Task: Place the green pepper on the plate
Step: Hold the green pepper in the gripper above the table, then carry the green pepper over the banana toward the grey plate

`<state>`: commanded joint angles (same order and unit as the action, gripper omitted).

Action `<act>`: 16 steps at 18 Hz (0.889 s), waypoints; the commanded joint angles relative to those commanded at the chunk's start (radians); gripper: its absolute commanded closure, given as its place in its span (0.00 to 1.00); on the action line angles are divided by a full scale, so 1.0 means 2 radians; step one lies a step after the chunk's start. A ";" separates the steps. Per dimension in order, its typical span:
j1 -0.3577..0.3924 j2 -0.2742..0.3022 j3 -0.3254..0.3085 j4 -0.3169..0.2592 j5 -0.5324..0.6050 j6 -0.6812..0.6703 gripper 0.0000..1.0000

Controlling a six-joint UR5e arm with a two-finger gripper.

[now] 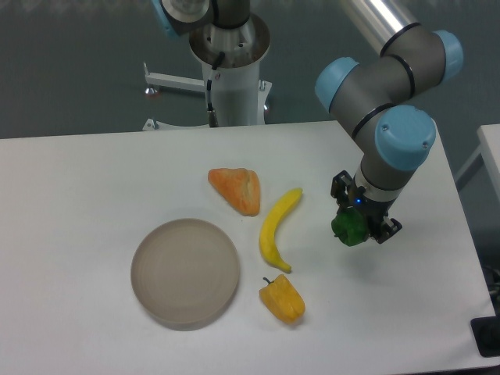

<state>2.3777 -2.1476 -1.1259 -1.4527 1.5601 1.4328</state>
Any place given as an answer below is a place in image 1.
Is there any beige round plate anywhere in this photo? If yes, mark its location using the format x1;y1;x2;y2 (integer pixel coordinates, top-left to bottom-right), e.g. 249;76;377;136
130;218;241;330

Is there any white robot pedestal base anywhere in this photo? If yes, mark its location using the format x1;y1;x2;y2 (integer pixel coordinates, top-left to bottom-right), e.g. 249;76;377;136
144;13;272;127

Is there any yellow bell pepper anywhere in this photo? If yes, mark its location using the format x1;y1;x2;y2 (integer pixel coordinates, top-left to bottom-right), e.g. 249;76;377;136
259;274;305;325

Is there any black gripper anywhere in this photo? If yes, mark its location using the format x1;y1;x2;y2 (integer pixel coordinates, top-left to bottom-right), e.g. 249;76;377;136
330;170;402;244

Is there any white side table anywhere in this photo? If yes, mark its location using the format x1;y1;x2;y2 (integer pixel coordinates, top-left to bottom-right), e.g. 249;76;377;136
454;123;499;197

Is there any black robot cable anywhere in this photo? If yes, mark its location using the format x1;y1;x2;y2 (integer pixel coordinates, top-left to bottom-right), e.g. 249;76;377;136
205;51;226;128

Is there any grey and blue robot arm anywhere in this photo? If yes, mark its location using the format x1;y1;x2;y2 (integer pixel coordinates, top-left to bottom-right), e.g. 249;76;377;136
152;1;463;246

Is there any yellow banana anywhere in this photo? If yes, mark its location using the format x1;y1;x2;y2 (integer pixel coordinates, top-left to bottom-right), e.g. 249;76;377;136
259;187;303;273

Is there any green pepper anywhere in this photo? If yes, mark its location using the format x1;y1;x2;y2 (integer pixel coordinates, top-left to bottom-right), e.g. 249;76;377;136
331;207;369;247

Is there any black clamp at table edge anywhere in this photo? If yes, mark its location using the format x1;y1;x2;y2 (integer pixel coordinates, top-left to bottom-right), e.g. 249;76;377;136
470;316;500;358

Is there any orange triangular bread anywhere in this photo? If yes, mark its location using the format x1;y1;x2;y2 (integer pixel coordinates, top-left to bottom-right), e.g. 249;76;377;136
208;168;261;216

